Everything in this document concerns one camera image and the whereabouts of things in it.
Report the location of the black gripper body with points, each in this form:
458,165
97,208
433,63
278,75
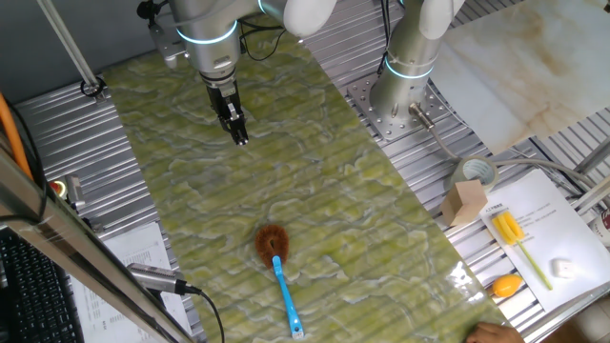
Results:
221,97

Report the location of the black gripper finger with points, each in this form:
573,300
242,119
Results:
238,131
222,123

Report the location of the yellow sponge brush green stem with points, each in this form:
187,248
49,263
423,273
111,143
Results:
507,226

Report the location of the yellow lemon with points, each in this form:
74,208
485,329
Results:
506,286

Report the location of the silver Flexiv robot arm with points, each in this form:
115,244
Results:
214,43

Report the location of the person's hand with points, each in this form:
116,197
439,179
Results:
495,333

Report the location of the green marble pattern mat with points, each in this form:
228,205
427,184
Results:
310,190

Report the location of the white paper with table print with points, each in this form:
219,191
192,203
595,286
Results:
143,248

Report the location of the thin metal pole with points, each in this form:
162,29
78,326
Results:
71,47

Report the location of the silver handheld device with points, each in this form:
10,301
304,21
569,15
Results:
152,277

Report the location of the grey tape roll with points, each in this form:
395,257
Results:
455,178

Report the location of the wooden block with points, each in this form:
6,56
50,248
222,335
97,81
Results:
464,202

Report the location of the black keyboard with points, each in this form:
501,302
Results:
33,295

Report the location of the beige marble board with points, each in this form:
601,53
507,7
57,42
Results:
524,71

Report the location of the white paper with text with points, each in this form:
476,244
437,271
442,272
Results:
562,228

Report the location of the small white case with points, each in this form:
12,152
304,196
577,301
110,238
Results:
564,268

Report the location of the grey metal strut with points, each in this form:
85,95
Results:
595,157

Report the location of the aluminium profile bar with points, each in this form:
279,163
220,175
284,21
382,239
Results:
593,195

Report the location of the red and white can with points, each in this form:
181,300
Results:
604,226

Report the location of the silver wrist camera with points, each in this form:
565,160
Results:
167,45

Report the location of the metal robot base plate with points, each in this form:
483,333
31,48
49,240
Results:
381,124

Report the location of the grey switch box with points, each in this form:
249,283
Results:
75,190

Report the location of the metal frame beam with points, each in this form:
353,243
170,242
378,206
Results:
71,243

